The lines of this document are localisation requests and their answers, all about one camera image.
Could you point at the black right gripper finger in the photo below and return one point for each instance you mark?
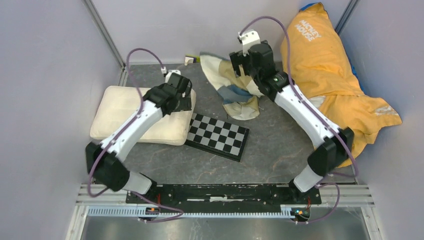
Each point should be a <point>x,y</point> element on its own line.
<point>242,70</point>
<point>238,58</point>

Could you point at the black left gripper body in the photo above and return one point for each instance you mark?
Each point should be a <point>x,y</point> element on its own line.
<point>183,104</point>

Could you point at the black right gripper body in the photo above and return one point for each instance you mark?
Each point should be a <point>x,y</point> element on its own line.
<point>253,70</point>

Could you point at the blue beige checkered pillowcase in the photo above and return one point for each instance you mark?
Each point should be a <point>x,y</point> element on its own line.
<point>240,95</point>

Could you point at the cream white pillow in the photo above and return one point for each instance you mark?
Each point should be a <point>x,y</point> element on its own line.
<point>120,102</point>

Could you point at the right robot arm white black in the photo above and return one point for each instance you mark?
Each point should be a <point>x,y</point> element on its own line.
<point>332,144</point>

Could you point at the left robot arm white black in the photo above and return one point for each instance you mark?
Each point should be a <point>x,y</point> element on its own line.
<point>105,160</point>

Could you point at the yellow Mickey Mouse pillow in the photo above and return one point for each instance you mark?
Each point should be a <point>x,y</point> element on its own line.
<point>317,60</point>

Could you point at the small white green block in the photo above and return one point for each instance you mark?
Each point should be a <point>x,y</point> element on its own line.
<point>191,59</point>

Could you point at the black white checkerboard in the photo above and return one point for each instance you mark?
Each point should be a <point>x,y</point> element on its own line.
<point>218,137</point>

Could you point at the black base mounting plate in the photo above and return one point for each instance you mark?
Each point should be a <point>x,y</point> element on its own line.
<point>273,193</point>

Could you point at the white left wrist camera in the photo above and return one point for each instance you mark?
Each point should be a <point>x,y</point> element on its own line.
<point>166,72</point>

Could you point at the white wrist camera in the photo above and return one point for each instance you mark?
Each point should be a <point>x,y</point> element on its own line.
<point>166,72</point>
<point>248,39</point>

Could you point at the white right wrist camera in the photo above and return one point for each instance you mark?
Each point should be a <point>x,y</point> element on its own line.
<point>248,39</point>

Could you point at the aluminium frame post left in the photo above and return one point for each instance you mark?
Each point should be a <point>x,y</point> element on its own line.
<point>90,6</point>

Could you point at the aluminium frame post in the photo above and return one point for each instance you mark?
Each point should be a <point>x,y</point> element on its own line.
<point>352,4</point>
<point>90,6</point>

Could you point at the aluminium frame post right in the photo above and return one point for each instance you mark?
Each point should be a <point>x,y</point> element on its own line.
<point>352,4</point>

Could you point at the white slotted cable duct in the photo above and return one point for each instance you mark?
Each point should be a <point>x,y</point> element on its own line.
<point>148,212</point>

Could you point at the aluminium frame rail front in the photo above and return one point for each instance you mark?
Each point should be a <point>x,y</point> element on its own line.
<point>350,196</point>

